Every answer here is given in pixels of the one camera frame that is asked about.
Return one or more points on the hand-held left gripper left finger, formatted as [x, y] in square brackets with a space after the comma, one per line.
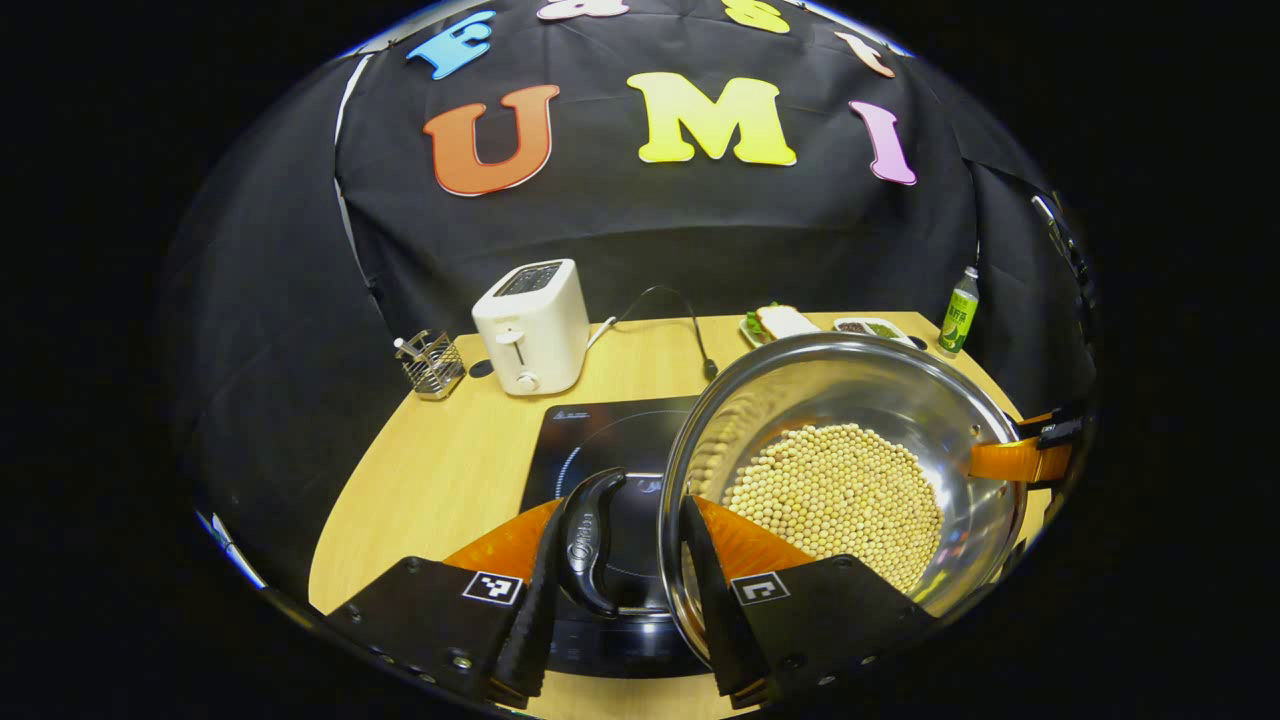
[540, 610]

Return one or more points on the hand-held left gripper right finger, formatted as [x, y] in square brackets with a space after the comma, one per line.
[715, 610]

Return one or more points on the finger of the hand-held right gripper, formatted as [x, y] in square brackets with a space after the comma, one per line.
[1010, 460]
[1060, 432]

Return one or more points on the stainless steel pot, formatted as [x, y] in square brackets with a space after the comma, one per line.
[850, 390]

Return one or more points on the black induction cooktop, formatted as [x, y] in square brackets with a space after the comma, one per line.
[600, 440]

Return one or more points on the green label drink bottle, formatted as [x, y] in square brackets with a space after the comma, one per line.
[958, 320]

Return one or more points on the white divided grain tray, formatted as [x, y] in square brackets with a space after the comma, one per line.
[903, 337]

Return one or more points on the pile of soybeans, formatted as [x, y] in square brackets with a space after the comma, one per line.
[840, 500]

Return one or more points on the sandwich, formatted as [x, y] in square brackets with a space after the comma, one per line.
[790, 320]

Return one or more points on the white toaster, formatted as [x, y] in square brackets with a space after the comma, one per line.
[530, 340]

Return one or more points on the small sandwich plate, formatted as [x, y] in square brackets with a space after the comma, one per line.
[746, 335]

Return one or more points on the black backdrop cloth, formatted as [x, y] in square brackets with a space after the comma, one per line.
[620, 230]

